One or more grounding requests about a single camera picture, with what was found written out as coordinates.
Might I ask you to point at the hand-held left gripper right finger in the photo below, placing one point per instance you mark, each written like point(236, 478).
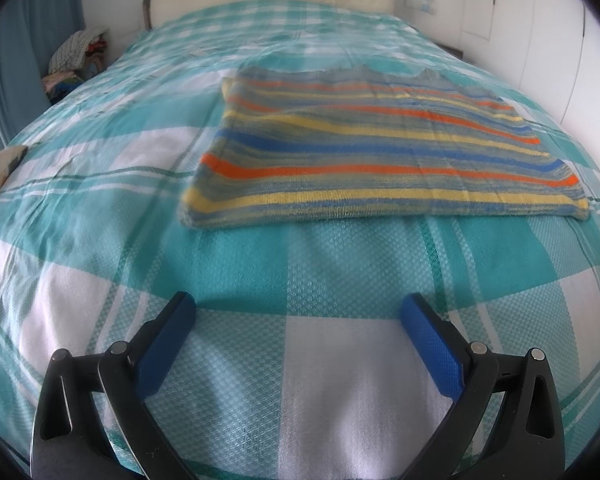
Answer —
point(432, 347)

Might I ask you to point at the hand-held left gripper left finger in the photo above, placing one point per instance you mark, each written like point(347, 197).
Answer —
point(162, 347)

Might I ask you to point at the striped knitted sweater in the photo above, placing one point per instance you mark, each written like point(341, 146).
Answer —
point(369, 150)

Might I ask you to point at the pile of clothes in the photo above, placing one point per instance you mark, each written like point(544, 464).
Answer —
point(75, 60)

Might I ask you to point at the teal checked bed blanket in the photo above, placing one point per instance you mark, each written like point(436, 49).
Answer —
point(260, 285)

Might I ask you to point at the teal curtain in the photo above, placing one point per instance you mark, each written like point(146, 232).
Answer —
point(25, 60)

